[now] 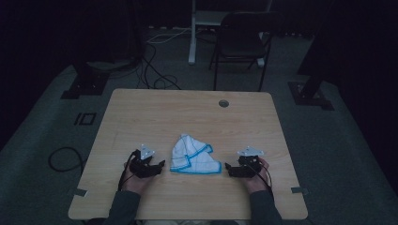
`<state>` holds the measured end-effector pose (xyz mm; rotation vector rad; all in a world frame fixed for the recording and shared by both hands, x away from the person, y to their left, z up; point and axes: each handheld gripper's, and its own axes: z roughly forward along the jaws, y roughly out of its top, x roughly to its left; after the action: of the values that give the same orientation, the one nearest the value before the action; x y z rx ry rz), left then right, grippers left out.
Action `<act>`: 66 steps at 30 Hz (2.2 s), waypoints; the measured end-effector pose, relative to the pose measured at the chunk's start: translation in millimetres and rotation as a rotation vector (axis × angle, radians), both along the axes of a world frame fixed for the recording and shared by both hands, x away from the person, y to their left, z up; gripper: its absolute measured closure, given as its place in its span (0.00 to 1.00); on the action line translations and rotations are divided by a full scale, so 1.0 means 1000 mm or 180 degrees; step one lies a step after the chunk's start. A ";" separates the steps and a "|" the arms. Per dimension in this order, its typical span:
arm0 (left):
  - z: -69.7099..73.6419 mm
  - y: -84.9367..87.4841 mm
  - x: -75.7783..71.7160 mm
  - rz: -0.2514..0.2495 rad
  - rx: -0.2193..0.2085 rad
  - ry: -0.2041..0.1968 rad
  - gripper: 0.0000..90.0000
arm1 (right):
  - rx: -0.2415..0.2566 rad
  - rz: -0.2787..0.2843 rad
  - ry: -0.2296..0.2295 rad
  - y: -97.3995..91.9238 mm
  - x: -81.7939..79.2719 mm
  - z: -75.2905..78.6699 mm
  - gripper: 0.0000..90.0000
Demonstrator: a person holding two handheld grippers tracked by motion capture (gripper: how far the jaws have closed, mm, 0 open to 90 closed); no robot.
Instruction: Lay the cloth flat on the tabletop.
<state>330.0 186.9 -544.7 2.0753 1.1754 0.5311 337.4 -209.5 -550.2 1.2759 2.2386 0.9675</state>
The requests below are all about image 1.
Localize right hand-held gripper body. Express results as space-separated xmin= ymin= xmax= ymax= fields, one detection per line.
xmin=237 ymin=145 xmax=265 ymax=178

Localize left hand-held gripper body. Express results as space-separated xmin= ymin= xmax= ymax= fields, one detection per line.
xmin=129 ymin=143 xmax=158 ymax=179

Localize white cloth with blue trim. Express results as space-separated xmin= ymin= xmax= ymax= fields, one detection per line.
xmin=169 ymin=133 xmax=222 ymax=174

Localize person's right hand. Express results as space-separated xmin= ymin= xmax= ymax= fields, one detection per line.
xmin=240 ymin=157 xmax=271 ymax=194

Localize person's left hand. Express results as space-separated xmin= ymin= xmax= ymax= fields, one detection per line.
xmin=120 ymin=172 xmax=153 ymax=195

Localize grey tape piece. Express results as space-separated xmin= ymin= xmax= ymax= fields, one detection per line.
xmin=290 ymin=186 xmax=310 ymax=195
xmin=72 ymin=187 xmax=89 ymax=198

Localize black metal stand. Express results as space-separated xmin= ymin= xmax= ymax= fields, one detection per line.
xmin=60 ymin=0 xmax=145 ymax=100
xmin=287 ymin=0 xmax=336 ymax=112

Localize black folding chair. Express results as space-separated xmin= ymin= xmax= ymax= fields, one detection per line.
xmin=208 ymin=11 xmax=283 ymax=92

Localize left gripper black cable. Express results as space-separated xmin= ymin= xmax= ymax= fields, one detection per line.
xmin=117 ymin=149 xmax=139 ymax=191

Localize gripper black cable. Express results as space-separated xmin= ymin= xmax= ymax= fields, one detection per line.
xmin=117 ymin=149 xmax=139 ymax=191
xmin=250 ymin=160 xmax=274 ymax=196

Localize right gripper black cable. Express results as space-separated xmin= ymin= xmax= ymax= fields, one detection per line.
xmin=250 ymin=160 xmax=274 ymax=196

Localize looped black floor cable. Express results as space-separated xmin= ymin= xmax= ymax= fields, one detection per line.
xmin=47 ymin=146 xmax=86 ymax=173

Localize tangled black floor cables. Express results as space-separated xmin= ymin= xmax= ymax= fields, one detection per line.
xmin=136 ymin=40 xmax=182 ymax=92

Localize white desk frame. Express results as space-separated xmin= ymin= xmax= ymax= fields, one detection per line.
xmin=188 ymin=0 xmax=274 ymax=68

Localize white floor cable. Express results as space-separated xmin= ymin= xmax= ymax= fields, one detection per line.
xmin=145 ymin=27 xmax=192 ymax=45

